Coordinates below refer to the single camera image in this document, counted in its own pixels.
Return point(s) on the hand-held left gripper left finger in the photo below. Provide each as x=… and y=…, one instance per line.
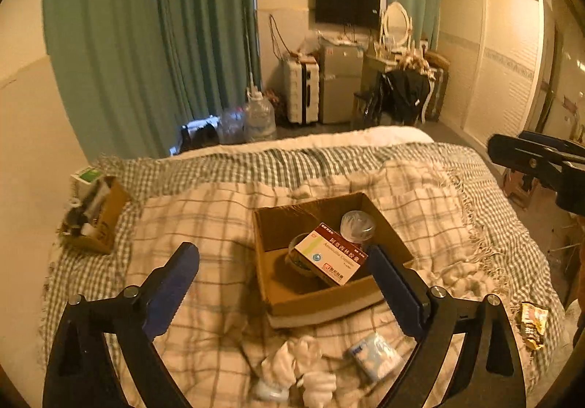
x=176, y=280

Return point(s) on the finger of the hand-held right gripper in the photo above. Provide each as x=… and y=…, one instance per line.
x=548, y=137
x=516, y=152

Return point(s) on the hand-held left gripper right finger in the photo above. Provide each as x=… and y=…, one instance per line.
x=393, y=287

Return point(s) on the large cardboard box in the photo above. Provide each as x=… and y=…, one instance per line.
x=315, y=298

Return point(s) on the beige plaid blanket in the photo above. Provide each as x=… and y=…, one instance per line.
x=215, y=225

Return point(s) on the white and red medicine box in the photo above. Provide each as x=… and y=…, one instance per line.
x=331, y=255

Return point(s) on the clear plastic cup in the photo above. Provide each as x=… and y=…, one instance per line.
x=357, y=225

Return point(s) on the white tissue packet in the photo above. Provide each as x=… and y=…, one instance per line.
x=372, y=355

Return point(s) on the green checked blanket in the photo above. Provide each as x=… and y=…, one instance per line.
x=502, y=229

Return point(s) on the white sliding wardrobe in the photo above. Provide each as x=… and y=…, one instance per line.
x=498, y=60

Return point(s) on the small cardboard box with items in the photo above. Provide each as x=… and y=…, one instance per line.
x=107, y=216

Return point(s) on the round tape roll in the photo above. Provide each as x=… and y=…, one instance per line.
x=297, y=259

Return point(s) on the crumpled white tissue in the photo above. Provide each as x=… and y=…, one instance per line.
x=301, y=367

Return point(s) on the black jacket on chair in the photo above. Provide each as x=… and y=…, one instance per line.
x=404, y=92

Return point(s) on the green and white small box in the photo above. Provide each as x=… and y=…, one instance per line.
x=87, y=174

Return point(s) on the yellow brown snack wrapper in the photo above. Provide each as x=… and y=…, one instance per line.
x=532, y=323

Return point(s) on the black bag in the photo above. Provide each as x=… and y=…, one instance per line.
x=199, y=136

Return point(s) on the dressing table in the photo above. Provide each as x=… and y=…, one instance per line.
x=374, y=69

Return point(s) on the clear plastic bottle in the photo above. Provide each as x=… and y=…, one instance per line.
x=232, y=124

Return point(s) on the white bed mattress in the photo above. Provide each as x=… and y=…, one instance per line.
x=320, y=136

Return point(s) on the white oval vanity mirror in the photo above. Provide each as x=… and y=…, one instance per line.
x=395, y=24

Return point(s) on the large clear water jug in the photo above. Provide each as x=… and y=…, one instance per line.
x=259, y=117

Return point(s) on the silver mini fridge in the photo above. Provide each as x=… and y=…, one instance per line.
x=338, y=83

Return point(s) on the white suitcase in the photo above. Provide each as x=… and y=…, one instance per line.
x=301, y=88

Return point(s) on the wide green curtain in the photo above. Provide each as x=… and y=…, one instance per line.
x=137, y=33

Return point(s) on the black wall television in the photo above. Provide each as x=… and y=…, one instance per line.
x=347, y=5

